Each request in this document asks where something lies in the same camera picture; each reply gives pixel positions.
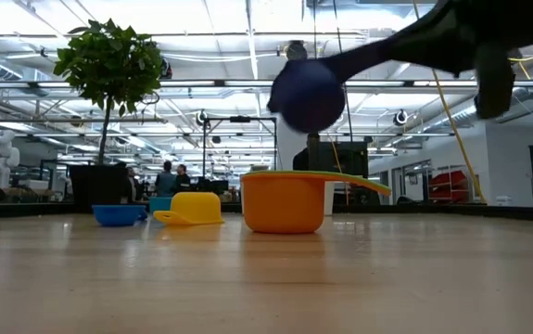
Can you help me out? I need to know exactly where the thin black hanging cable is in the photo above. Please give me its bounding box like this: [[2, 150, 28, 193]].
[[312, 0, 319, 143]]

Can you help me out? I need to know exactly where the black metal rig frame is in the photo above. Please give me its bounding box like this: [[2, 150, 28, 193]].
[[202, 115, 278, 180]]

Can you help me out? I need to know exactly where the teal measuring cup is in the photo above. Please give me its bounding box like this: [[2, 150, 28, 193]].
[[148, 197, 174, 215]]

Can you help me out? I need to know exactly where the white building column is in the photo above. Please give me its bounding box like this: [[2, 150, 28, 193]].
[[276, 95, 313, 173]]

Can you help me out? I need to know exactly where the green leafy small tree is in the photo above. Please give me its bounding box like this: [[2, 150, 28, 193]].
[[52, 18, 164, 166]]

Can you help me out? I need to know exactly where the small blue measuring cup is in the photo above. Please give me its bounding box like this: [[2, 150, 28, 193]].
[[92, 204, 149, 227]]

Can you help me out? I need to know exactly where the orange measuring cup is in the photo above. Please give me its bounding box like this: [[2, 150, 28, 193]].
[[240, 172, 392, 235]]

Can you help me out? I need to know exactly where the yellow extension cable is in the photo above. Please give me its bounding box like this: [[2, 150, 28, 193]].
[[431, 69, 488, 204]]

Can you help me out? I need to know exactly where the black plant pot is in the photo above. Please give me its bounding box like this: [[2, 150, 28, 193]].
[[69, 162, 131, 214]]

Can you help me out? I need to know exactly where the red storage shelf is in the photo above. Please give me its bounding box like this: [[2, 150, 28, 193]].
[[427, 170, 470, 204]]

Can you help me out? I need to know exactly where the yellow measuring cup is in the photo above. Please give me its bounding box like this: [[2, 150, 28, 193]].
[[153, 191, 225, 227]]

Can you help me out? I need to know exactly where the white plastic basket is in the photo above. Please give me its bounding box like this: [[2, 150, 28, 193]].
[[324, 181, 336, 217]]

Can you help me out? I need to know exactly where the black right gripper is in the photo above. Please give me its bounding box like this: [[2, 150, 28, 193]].
[[386, 0, 527, 120]]

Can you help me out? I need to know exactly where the person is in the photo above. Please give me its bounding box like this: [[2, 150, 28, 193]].
[[154, 161, 178, 198], [124, 166, 146, 203], [292, 132, 323, 172], [175, 164, 193, 195]]

